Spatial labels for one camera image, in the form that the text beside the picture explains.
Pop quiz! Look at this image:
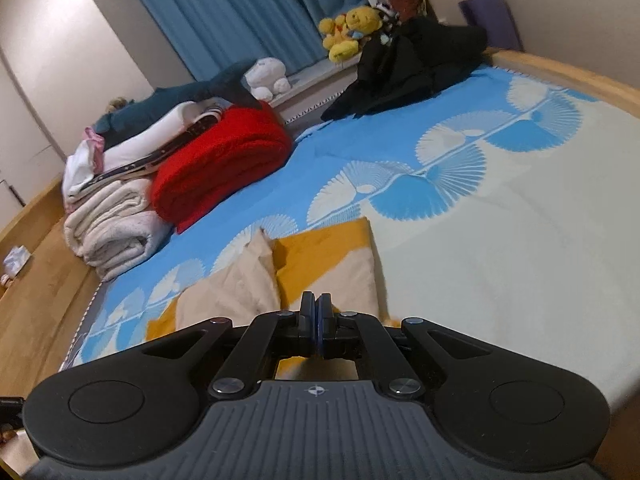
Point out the black clothing pile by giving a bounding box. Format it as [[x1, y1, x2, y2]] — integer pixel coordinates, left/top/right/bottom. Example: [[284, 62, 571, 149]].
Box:
[[320, 16, 489, 122]]

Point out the beige and yellow jacket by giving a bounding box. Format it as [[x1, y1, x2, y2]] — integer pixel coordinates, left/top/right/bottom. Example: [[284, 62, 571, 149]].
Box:
[[145, 216, 390, 383]]

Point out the pink and white cloth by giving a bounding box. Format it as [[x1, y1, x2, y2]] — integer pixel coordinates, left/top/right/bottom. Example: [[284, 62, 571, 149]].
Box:
[[62, 127, 107, 206]]

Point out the blue curtain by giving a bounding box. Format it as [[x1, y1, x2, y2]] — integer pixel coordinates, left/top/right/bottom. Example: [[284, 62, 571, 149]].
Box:
[[122, 0, 397, 79]]

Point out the white pillow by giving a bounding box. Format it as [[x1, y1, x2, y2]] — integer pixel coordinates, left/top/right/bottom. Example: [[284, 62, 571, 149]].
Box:
[[102, 101, 222, 167]]

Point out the yellow bear plush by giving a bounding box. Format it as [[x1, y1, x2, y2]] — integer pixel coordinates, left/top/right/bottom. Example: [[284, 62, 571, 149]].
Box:
[[345, 7, 384, 42]]

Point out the grey window ledge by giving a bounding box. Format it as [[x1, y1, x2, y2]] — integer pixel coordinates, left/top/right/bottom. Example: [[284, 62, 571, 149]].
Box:
[[269, 57, 367, 127]]

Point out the blue patterned bed sheet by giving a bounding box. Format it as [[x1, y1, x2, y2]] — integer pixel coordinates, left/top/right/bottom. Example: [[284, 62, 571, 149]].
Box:
[[64, 60, 640, 411]]

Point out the white plush toy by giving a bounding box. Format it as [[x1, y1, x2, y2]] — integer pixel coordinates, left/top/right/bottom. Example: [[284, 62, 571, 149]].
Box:
[[243, 57, 292, 101]]

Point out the purple bag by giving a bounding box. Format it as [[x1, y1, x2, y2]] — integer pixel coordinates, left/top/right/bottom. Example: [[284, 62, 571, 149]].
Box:
[[458, 0, 524, 54]]

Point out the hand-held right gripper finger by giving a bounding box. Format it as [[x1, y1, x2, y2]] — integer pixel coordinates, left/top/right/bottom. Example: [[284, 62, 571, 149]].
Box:
[[316, 292, 494, 401], [142, 291, 317, 401]]

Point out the speckled white folded quilt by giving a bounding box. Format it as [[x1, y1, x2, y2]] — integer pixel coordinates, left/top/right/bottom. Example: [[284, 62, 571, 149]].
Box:
[[79, 210, 174, 282]]

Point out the small yellow plush toy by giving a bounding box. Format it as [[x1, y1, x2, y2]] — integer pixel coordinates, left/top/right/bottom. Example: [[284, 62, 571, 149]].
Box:
[[319, 17, 349, 52]]

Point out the white and pink bedding stack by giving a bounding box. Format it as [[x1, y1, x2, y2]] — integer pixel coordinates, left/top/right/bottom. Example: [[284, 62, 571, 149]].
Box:
[[75, 104, 232, 194]]

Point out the dark teal shark plush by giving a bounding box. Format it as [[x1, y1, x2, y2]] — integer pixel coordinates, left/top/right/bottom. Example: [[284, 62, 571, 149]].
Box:
[[94, 60, 271, 137]]

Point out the red folded blanket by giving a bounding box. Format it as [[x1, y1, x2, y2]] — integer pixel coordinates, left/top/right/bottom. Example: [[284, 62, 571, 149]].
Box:
[[150, 107, 295, 235]]

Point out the cream folded blanket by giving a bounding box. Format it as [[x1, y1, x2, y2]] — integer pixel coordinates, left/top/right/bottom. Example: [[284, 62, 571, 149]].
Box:
[[62, 178, 152, 252]]

